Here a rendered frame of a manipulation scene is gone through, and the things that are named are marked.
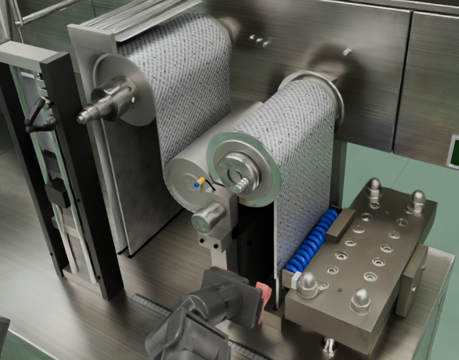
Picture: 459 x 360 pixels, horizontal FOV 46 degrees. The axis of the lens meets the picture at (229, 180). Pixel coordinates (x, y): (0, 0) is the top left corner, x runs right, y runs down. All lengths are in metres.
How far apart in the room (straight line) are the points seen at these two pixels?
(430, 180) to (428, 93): 2.08
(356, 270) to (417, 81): 0.37
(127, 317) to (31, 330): 0.19
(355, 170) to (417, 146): 2.02
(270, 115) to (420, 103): 0.31
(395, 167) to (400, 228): 2.07
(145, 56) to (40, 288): 0.59
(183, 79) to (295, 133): 0.23
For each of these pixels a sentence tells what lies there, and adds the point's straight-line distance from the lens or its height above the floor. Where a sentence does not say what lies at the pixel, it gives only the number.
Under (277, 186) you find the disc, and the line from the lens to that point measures 0.89.
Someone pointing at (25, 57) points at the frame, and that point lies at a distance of 0.95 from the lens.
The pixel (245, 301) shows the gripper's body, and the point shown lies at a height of 1.13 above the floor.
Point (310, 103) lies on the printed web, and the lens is 1.01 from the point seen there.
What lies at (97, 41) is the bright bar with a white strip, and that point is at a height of 1.44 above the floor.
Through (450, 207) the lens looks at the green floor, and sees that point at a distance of 2.98.
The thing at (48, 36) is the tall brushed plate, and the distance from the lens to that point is 1.67.
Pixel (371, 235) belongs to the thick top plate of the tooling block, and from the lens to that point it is 1.13.
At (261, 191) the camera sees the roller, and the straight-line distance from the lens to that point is 0.91.
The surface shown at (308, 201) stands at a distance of 1.06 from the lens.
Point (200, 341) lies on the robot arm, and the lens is 0.72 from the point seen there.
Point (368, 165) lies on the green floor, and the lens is 3.20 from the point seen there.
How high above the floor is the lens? 1.76
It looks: 35 degrees down
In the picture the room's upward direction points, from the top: 4 degrees counter-clockwise
